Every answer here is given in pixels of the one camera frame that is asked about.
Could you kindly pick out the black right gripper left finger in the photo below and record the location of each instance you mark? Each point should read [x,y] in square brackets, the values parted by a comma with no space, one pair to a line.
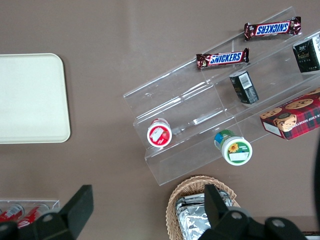
[77,207]

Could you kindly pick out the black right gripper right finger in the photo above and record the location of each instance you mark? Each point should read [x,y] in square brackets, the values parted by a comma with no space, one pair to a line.
[215,205]

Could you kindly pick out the oval light wicker basket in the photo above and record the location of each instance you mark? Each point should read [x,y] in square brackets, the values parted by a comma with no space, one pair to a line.
[171,202]

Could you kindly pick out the cream plastic tray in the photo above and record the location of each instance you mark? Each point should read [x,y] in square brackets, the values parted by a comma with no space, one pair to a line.
[32,100]

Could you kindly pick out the clear acrylic bottle rack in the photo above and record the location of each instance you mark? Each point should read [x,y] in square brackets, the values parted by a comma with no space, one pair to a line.
[53,203]

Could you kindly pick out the silver foil container stack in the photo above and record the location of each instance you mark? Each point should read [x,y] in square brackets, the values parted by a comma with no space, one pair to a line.
[192,220]

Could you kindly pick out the red cola bottle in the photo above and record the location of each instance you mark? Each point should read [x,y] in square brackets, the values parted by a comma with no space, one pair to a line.
[10,212]
[31,216]

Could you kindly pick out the green lid sunflower cup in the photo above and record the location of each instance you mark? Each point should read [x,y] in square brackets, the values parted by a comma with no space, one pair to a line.
[236,150]

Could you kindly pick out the red lid yogurt cup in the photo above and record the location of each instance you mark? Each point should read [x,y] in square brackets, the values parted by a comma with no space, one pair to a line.
[159,135]

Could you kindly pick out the clear acrylic stepped shelf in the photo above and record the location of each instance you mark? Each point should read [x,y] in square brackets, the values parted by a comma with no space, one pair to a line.
[175,100]

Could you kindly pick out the red tartan cookie box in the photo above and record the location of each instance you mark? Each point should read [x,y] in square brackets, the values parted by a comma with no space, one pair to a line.
[295,117]

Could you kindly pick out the small dark green box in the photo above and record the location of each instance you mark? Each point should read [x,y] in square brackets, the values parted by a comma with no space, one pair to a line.
[245,87]
[306,57]

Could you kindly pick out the Snickers chocolate bar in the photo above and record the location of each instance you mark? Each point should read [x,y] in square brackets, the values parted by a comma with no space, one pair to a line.
[222,58]
[272,28]

